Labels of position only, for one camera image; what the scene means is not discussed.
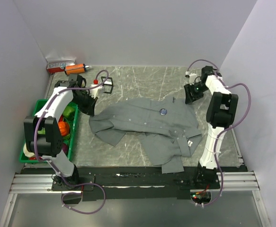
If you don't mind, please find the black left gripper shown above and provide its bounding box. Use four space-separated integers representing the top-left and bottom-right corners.
72 92 98 116

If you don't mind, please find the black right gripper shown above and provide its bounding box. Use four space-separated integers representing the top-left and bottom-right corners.
184 82 209 104

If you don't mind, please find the grey button-up shirt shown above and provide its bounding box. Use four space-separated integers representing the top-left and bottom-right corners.
89 96 202 174

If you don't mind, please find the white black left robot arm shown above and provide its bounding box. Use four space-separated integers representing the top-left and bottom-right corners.
24 81 103 190

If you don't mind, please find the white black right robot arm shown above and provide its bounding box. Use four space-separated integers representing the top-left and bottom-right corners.
184 66 239 189

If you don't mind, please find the green toy pepper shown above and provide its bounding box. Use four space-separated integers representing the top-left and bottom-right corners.
62 106 76 120

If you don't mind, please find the orange toy pumpkin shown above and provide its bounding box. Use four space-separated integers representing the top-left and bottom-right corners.
58 121 70 137

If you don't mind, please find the orange cylinder tool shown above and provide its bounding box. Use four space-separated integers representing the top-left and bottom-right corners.
64 63 91 76

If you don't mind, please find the green plastic basket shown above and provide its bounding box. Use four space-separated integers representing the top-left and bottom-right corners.
19 102 79 164

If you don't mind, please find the red white carton box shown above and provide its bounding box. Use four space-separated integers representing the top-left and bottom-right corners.
46 60 76 74

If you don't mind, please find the toy napa cabbage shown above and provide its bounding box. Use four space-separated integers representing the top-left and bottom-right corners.
23 143 35 158

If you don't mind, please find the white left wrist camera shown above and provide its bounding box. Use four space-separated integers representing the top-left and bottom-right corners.
89 79 104 99

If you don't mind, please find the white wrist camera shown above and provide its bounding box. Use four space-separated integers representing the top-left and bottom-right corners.
185 70 197 84
89 79 104 99

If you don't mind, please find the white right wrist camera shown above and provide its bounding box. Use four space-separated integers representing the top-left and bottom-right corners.
185 70 197 84

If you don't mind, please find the black wire frame stand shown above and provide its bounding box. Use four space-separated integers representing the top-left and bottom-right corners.
101 76 114 94

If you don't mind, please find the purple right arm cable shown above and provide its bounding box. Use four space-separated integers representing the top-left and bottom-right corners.
187 59 251 209

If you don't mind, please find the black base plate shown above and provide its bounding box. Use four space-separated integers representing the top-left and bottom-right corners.
51 165 247 201

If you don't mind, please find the aluminium rail frame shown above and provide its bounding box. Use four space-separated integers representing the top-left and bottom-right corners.
9 172 260 194

